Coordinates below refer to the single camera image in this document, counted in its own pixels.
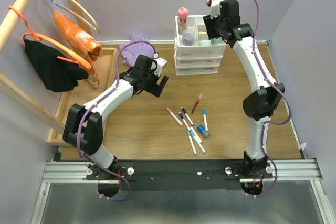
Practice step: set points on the orange white garment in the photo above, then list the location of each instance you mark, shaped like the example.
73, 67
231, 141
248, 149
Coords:
90, 55

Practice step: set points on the white plastic drawer organizer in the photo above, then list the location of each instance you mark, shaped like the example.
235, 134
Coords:
201, 58

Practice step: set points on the clear round jar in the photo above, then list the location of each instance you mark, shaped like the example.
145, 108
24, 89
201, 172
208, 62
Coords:
188, 37

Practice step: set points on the wooden hanger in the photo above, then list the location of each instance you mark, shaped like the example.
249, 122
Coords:
88, 19

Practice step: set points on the black garment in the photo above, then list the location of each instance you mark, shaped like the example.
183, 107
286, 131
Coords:
57, 75

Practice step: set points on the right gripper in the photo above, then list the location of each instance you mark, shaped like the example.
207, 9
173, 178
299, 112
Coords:
208, 22

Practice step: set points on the red gel pen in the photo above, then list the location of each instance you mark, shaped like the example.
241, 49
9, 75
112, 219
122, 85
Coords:
196, 103

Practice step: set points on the blue wire hanger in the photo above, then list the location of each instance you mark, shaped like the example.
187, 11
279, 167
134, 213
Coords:
55, 7

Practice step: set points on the pink cap crayon bottle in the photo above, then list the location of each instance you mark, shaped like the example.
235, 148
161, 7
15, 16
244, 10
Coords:
182, 19

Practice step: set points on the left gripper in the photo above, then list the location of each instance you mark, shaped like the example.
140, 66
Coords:
156, 89

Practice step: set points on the aluminium rail frame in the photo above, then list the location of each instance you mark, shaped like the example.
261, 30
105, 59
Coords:
283, 170

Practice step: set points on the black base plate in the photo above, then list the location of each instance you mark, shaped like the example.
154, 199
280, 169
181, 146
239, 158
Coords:
189, 174

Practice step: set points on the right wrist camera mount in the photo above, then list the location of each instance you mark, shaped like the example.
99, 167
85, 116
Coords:
215, 6

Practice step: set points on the pink cap white marker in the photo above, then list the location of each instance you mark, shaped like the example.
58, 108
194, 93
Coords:
174, 116

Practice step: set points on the grey blue cap glue bottle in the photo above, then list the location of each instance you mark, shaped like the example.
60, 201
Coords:
203, 131

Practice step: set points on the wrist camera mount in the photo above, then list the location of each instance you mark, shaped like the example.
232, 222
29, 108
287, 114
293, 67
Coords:
158, 64
215, 6

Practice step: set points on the purple cloth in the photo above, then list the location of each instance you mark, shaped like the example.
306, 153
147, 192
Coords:
135, 47

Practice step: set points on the light blue acrylic marker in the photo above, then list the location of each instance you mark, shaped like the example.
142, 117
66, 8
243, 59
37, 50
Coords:
205, 119

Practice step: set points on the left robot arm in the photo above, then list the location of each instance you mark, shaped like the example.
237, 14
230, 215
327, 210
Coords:
84, 124

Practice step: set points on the brown cap white marker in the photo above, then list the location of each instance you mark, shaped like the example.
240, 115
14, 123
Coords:
197, 140

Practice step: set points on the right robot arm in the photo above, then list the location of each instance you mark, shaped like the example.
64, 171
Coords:
224, 22

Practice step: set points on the black cap whiteboard marker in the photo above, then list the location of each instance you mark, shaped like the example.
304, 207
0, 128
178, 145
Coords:
187, 116

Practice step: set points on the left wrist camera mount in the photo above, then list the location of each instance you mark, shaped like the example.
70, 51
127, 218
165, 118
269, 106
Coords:
158, 64

